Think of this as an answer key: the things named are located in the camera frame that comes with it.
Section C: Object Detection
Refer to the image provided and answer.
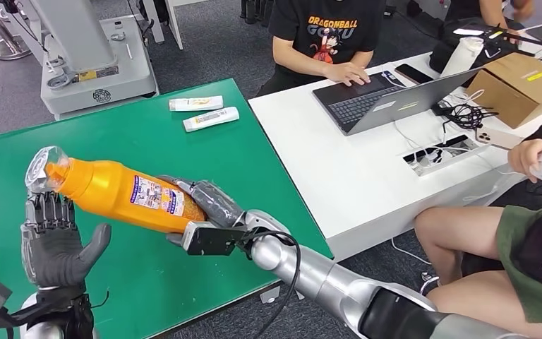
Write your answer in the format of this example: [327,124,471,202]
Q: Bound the person with bare forearms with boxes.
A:
[444,0,536,45]

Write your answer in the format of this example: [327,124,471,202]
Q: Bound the black bag with yellow sticker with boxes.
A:
[428,18,536,73]

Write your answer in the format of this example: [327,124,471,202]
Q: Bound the silver open laptop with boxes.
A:
[312,67,485,137]

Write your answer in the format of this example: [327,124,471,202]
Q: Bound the large cardboard box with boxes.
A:
[466,52,542,129]

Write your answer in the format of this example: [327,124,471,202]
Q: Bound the black cable bundle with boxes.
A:
[432,102,500,132]

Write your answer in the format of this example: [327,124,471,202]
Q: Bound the desk cable outlet tray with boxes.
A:
[402,134,490,177]

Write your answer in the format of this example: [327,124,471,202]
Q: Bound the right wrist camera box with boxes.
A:
[181,220,253,257]

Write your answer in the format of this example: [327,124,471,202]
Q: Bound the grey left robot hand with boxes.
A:
[20,189,112,291]

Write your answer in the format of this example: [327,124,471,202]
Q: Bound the white table legs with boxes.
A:
[140,0,216,52]

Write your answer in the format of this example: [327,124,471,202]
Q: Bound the black smartphone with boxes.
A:
[394,63,433,85]

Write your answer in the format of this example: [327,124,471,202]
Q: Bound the white tube with orange print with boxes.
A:
[168,95,224,112]

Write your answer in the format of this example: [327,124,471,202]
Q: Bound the chrome chair base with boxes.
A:
[418,271,442,300]

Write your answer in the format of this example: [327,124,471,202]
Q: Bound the orange plastic bottle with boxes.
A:
[24,145,208,234]

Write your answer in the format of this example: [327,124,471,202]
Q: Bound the white tube with barcode label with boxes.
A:
[182,106,241,133]

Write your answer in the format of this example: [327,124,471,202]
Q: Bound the white cylindrical cup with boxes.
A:
[440,36,485,78]

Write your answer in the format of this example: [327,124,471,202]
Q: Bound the chrome stanchion post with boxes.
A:
[0,0,32,61]

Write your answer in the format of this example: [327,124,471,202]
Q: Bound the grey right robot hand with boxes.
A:
[157,175,248,248]

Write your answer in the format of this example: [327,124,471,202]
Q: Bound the person in shorts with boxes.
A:
[413,114,542,339]

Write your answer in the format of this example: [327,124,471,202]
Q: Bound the gold smartphone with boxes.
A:
[476,127,524,150]

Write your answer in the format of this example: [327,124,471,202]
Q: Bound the person in printed shirt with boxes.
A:
[255,0,387,97]

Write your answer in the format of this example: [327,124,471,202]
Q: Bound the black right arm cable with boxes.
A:
[240,227,303,339]

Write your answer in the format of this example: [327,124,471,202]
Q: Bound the grey machine stand base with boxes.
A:
[18,0,159,123]

